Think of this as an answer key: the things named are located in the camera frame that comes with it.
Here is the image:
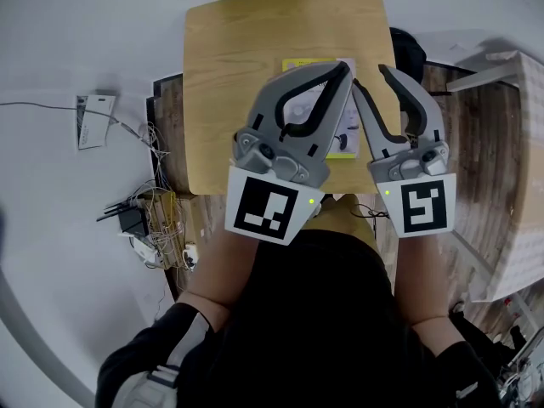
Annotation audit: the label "bundle of thin white wires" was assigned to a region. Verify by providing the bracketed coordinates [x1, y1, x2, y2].
[127, 121, 189, 271]

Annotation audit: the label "table with checkered cloth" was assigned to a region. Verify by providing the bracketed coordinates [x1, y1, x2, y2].
[445, 50, 544, 303]

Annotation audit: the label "person's left forearm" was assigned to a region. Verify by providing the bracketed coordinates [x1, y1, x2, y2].
[176, 229, 260, 336]

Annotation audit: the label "grey and white shoulder strap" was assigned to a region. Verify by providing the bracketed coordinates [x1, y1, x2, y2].
[114, 312, 212, 408]

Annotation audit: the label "brown cardboard box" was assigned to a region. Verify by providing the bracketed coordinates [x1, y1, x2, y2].
[142, 189, 199, 269]

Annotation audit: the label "person's black shirt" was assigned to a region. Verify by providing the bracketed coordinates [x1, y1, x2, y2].
[97, 229, 503, 408]

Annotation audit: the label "yellow covered booklet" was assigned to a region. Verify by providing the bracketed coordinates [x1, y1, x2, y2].
[281, 56, 363, 162]

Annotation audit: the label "person's right forearm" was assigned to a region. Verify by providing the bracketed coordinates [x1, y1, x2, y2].
[393, 230, 452, 327]

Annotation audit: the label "black router with antennas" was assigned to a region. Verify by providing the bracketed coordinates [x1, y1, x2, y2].
[96, 199, 150, 238]

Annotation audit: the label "person's yellow trousers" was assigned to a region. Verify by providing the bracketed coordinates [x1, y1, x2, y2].
[300, 193, 382, 251]

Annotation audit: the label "black backpack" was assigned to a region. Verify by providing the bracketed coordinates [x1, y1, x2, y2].
[388, 26, 428, 89]

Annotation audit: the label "white network device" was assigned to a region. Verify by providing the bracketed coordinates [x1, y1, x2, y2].
[118, 232, 165, 269]

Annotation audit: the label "grey cable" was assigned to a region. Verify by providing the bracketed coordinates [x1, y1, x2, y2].
[0, 101, 148, 145]

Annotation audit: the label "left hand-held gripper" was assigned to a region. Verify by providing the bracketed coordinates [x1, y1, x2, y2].
[223, 59, 354, 247]

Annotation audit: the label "white power strip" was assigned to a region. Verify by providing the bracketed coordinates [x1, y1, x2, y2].
[182, 244, 201, 272]

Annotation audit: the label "white wall socket panel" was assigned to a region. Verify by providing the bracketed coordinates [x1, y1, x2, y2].
[76, 93, 118, 150]

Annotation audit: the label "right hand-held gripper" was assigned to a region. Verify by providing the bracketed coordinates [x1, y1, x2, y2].
[351, 64, 458, 239]

